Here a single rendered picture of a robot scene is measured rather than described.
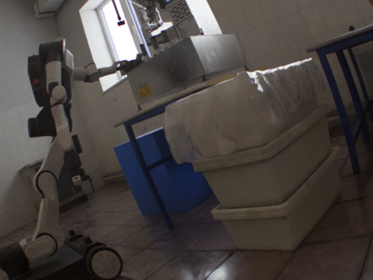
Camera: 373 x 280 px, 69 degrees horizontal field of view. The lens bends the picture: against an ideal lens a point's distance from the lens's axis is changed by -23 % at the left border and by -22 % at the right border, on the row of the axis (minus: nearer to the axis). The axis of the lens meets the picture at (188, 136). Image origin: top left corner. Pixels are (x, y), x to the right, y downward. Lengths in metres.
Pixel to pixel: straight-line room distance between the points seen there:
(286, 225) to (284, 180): 0.17
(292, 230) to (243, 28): 2.57
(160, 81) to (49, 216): 1.03
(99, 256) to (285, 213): 0.94
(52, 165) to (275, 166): 1.16
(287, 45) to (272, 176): 2.26
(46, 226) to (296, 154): 1.30
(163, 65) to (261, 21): 1.67
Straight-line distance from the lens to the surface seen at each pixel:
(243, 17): 3.46
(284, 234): 1.25
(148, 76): 2.03
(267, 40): 3.35
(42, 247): 1.75
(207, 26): 2.09
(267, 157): 1.09
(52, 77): 1.69
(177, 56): 1.85
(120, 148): 2.61
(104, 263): 1.66
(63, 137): 1.60
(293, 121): 1.32
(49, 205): 1.75
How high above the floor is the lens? 0.65
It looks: 4 degrees down
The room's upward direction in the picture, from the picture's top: 21 degrees counter-clockwise
